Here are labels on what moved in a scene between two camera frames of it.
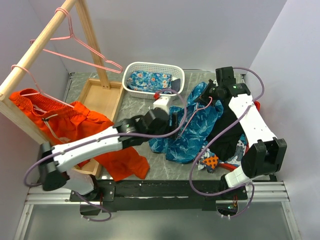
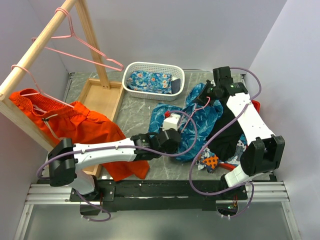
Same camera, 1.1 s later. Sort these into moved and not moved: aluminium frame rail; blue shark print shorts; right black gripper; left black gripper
Moved: left black gripper
Not moved: blue shark print shorts; aluminium frame rail; right black gripper
